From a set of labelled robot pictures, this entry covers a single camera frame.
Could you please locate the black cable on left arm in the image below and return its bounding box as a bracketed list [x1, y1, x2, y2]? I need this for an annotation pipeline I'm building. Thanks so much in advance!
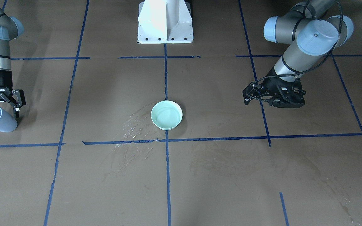
[245, 0, 344, 101]

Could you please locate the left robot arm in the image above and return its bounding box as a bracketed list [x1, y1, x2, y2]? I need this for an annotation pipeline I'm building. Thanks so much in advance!
[242, 0, 354, 108]

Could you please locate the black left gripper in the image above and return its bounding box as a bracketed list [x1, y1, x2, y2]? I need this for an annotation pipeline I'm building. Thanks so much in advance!
[243, 77, 306, 108]

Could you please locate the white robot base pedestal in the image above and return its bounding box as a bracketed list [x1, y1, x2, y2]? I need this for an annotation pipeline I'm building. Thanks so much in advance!
[137, 0, 194, 44]

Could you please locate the mint green bowl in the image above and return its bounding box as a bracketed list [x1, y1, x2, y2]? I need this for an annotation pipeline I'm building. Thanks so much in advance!
[151, 100, 183, 131]

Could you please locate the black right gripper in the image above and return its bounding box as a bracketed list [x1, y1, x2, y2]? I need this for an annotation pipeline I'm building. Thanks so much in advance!
[0, 86, 26, 119]

